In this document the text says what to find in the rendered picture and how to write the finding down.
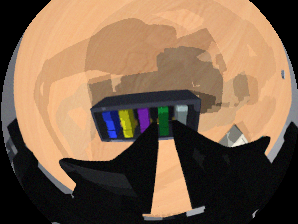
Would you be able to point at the white fuse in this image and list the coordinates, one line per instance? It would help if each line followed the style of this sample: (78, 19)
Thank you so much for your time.
(180, 112)

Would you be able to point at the purple fuse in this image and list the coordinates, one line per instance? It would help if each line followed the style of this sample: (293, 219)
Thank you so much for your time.
(143, 115)

